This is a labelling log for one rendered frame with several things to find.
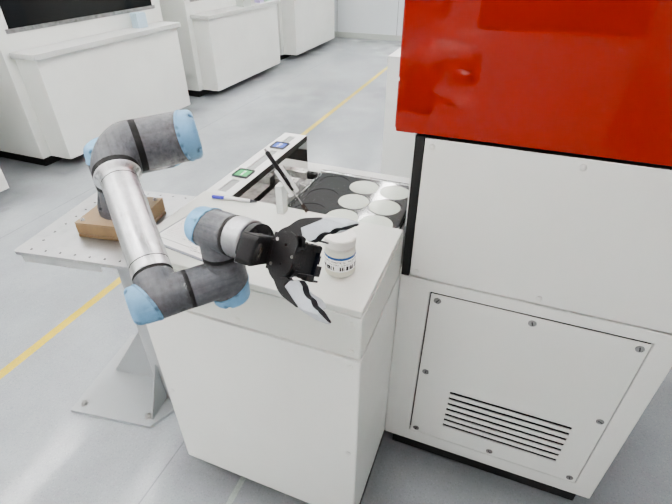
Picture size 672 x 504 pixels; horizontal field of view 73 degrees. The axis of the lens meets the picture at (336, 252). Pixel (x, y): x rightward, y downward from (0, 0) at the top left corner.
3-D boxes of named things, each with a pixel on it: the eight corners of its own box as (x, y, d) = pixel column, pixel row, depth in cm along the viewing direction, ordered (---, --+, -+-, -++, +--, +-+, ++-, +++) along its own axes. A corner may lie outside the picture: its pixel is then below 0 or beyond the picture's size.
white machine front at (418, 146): (455, 164, 189) (471, 62, 166) (408, 275, 126) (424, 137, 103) (447, 163, 189) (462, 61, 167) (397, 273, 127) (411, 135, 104)
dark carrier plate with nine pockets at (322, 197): (418, 189, 154) (418, 187, 153) (390, 240, 127) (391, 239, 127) (324, 173, 164) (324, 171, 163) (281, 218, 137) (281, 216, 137)
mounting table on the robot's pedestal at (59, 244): (29, 284, 144) (12, 251, 136) (113, 216, 179) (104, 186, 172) (157, 304, 136) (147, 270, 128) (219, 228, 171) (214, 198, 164)
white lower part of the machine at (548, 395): (572, 345, 215) (638, 191, 169) (582, 513, 153) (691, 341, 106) (426, 309, 236) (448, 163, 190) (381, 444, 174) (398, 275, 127)
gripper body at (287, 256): (332, 241, 75) (279, 225, 81) (301, 233, 67) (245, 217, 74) (320, 286, 75) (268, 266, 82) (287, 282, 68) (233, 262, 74)
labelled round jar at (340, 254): (359, 264, 106) (360, 229, 101) (349, 281, 101) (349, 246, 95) (331, 257, 108) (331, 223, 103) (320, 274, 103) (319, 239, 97)
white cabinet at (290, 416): (418, 335, 221) (440, 184, 175) (352, 535, 147) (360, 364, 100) (299, 304, 240) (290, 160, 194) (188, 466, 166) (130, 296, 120)
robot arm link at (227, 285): (192, 302, 91) (178, 255, 85) (245, 283, 95) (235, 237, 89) (202, 323, 84) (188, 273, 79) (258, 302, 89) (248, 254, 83)
